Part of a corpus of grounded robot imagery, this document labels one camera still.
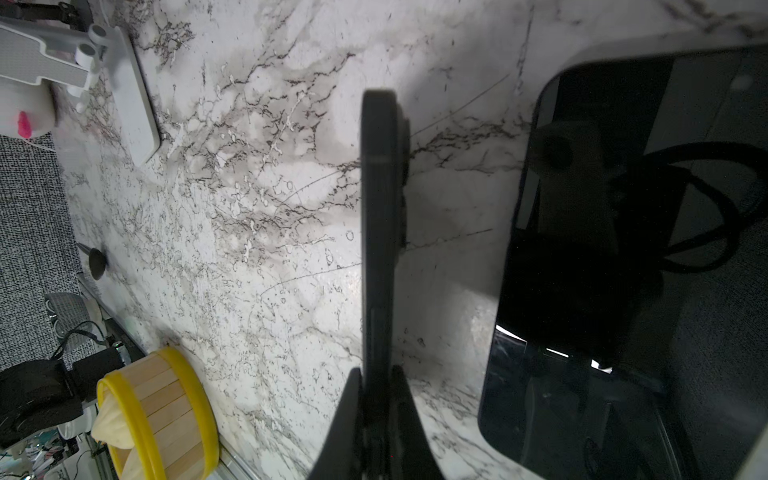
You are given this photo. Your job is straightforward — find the black phone stand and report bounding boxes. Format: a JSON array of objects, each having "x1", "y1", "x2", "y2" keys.
[{"x1": 360, "y1": 90, "x2": 410, "y2": 479}]

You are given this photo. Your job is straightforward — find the yellow bamboo steamer basket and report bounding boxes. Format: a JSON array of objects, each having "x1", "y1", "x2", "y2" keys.
[{"x1": 97, "y1": 346, "x2": 220, "y2": 479}]

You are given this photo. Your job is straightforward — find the black spoon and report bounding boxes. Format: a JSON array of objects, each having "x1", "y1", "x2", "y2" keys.
[{"x1": 76, "y1": 242, "x2": 108, "y2": 281}]

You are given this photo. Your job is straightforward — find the pink white plush toy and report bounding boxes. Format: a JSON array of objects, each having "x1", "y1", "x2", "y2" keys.
[{"x1": 0, "y1": 78, "x2": 56, "y2": 140}]

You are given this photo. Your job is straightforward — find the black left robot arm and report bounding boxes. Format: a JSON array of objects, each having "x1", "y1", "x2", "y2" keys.
[{"x1": 1, "y1": 349, "x2": 125, "y2": 449}]

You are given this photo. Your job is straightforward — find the white folding phone stand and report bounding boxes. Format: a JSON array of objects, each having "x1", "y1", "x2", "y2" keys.
[{"x1": 0, "y1": 16, "x2": 162, "y2": 168}]

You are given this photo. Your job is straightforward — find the left steamed bun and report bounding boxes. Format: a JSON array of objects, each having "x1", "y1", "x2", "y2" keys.
[{"x1": 91, "y1": 396, "x2": 135, "y2": 450}]

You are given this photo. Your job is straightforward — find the black phone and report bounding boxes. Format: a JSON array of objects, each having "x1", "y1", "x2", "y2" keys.
[{"x1": 478, "y1": 45, "x2": 767, "y2": 479}]

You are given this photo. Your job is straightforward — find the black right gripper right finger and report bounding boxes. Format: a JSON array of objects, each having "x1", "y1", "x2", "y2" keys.
[{"x1": 389, "y1": 366, "x2": 444, "y2": 480}]

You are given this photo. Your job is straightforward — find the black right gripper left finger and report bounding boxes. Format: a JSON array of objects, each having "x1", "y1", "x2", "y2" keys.
[{"x1": 308, "y1": 368, "x2": 364, "y2": 480}]

